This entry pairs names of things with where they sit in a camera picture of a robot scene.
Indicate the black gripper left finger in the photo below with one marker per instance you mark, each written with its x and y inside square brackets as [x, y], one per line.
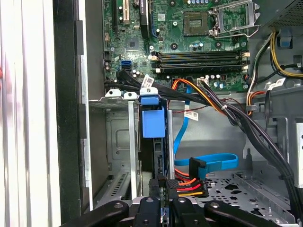
[146, 212]

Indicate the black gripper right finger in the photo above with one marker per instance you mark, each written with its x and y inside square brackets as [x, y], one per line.
[184, 212]

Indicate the hard disk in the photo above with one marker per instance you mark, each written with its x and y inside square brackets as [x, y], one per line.
[153, 123]

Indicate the metal disk bay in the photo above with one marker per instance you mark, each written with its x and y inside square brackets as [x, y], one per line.
[118, 142]

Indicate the black PC case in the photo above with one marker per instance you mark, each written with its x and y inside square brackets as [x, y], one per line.
[67, 94]

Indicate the black RAM slot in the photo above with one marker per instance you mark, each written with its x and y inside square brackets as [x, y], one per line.
[201, 59]
[201, 64]
[201, 70]
[201, 53]

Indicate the metal drive cage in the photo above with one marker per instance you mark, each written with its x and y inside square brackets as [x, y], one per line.
[284, 104]

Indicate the blue data port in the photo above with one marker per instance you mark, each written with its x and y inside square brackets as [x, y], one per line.
[126, 65]

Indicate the square chipset chip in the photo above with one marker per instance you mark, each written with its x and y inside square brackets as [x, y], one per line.
[132, 44]

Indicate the green motherboard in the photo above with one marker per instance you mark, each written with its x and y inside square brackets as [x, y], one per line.
[163, 33]

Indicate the CPU socket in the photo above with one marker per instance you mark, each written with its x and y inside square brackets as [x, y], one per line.
[195, 23]

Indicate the black graphics card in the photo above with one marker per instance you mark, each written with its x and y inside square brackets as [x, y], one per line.
[145, 19]

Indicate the blue plastic clip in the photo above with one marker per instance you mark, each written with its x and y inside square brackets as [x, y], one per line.
[285, 39]

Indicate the black expansion slot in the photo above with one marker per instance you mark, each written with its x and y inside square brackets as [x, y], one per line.
[115, 14]

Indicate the tan expansion slot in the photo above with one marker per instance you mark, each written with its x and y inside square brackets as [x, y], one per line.
[126, 11]

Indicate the metal socket cover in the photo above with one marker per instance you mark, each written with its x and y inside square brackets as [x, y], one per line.
[253, 13]

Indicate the grey power supply unit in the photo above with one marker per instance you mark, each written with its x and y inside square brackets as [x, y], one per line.
[284, 11]

